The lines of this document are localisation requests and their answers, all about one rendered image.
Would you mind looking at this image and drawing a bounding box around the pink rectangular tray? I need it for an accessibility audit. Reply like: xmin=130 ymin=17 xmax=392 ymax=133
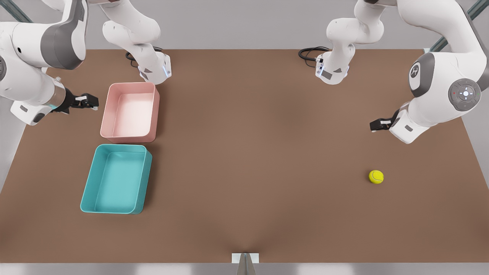
xmin=100 ymin=82 xmax=160 ymax=144

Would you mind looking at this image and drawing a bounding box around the teal rectangular tray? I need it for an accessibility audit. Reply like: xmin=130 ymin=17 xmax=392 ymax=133
xmin=80 ymin=144 xmax=153 ymax=215

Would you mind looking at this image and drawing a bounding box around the black cable loop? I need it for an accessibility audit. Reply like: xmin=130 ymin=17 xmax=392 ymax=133
xmin=126 ymin=46 xmax=165 ymax=68
xmin=298 ymin=47 xmax=331 ymax=70

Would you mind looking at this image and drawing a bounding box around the silver frame post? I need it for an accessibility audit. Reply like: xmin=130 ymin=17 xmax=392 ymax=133
xmin=232 ymin=252 xmax=260 ymax=275
xmin=423 ymin=0 xmax=489 ymax=54
xmin=7 ymin=0 xmax=33 ymax=23

